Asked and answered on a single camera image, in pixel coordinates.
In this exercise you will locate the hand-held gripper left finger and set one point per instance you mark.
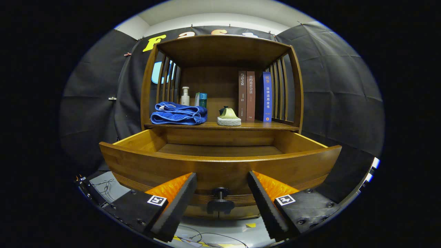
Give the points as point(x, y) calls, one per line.
point(177, 210)

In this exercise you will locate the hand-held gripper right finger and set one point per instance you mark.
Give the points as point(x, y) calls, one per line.
point(268, 210)

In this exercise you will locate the wooden drawer with black knob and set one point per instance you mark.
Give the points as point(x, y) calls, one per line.
point(220, 167)

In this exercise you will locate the wooden countertop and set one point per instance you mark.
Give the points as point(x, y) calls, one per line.
point(262, 124)

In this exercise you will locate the wooden cabinet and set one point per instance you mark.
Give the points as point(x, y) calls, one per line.
point(220, 51)

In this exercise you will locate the yellow floor tape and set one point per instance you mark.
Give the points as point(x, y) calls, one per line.
point(250, 225)

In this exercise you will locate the blue folded towel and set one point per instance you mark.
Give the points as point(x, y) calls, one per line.
point(179, 115)

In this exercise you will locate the dark blue lidded teacup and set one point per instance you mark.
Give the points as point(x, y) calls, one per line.
point(223, 111)

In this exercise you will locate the blue book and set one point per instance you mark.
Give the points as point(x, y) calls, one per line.
point(267, 100)

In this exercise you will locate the white pump bottle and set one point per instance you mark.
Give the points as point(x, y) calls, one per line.
point(185, 100)

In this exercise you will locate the reddish brown book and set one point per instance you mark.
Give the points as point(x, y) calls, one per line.
point(251, 100)

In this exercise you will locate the teal capped bottle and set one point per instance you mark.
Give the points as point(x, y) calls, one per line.
point(203, 100)

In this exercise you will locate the black backdrop cloth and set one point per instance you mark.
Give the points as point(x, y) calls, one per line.
point(344, 96)

